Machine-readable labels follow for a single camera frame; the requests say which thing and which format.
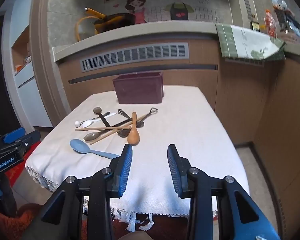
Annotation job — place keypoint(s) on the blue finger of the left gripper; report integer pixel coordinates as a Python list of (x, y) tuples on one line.
[(30, 139), (14, 135)]

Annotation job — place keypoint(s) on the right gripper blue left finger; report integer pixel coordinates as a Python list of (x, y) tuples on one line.
[(120, 167)]

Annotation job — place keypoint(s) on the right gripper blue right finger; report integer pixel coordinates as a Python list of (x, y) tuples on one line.
[(179, 167)]

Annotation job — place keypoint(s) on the light wooden spoon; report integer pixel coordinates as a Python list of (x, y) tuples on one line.
[(133, 137)]

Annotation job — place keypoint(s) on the steel spoon triangular handle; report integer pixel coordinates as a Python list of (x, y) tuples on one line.
[(123, 133)]

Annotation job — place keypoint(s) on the wooden chopstick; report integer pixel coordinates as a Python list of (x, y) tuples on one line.
[(101, 128), (113, 132)]

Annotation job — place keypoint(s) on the blue plastic spoon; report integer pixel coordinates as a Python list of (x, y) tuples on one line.
[(82, 148)]

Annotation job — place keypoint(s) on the white plastic spoon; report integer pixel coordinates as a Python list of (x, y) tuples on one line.
[(87, 123)]

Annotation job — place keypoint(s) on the steel spoon ornate handle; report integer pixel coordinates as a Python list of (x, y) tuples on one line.
[(139, 124)]

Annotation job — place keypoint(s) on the wooden kitchen cabinet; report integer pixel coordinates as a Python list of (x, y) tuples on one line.
[(258, 104)]

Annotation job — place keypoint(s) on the red floor mat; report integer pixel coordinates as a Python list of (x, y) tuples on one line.
[(14, 173)]

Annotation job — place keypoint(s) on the white tablecloth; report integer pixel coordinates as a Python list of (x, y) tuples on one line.
[(184, 118)]

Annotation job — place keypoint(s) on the maroon plastic utensil holder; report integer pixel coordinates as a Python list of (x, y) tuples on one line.
[(139, 88)]

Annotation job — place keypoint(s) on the grey ventilation grille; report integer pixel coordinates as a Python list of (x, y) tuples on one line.
[(147, 52)]

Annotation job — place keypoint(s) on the yellow rimmed glass lid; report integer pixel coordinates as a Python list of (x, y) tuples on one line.
[(85, 28)]

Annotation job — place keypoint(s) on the green checked dish towel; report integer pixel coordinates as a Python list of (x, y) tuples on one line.
[(242, 43)]

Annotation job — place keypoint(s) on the red snack bag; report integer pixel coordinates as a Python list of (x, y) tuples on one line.
[(270, 23)]

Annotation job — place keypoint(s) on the black wok yellow handle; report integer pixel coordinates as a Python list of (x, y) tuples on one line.
[(105, 23)]

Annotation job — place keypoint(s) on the cartoon couple wall sticker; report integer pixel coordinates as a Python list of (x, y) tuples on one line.
[(171, 10)]

